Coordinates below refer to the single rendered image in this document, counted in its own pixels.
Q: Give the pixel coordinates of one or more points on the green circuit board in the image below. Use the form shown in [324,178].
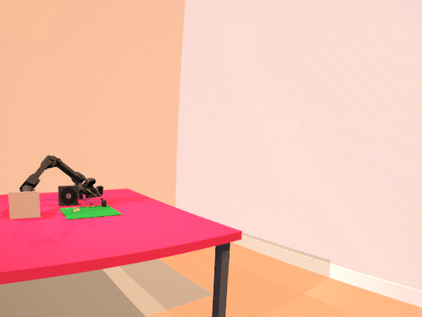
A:
[75,213]

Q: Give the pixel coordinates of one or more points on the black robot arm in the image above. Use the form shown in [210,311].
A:
[50,161]

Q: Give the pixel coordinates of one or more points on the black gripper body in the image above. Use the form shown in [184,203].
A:
[82,191]

